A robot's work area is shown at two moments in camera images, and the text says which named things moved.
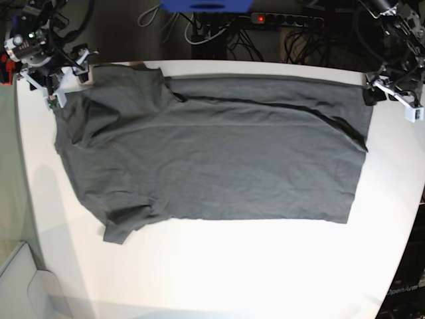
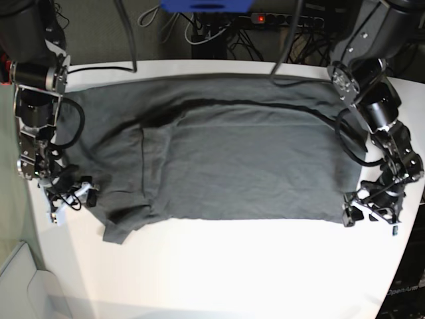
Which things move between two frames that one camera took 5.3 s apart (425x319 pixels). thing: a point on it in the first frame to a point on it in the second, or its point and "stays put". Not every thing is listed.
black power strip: x=269 y=18 stays put
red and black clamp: x=7 y=66 stays put
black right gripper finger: x=372 y=95 to x=350 y=215
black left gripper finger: x=84 y=77 to x=91 y=198
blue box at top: x=206 y=6 stays put
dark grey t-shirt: x=137 y=144 stays put
